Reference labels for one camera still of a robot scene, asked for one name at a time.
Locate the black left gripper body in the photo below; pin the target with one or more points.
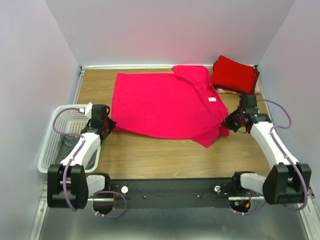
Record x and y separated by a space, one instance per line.
109 123

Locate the folded light pink t shirt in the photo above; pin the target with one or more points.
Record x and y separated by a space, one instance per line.
257 90

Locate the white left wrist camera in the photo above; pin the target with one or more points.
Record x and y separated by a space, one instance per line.
87 110

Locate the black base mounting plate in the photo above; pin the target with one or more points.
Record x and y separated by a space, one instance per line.
173 193

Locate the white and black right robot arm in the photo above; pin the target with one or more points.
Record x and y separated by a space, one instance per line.
288 180

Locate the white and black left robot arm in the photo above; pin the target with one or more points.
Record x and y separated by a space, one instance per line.
67 183

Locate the white plastic laundry basket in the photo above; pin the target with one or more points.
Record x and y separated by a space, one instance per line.
70 120

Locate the grey t shirt in basket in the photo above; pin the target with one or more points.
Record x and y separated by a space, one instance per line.
67 144

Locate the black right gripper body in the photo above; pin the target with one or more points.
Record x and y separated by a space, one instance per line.
234 119

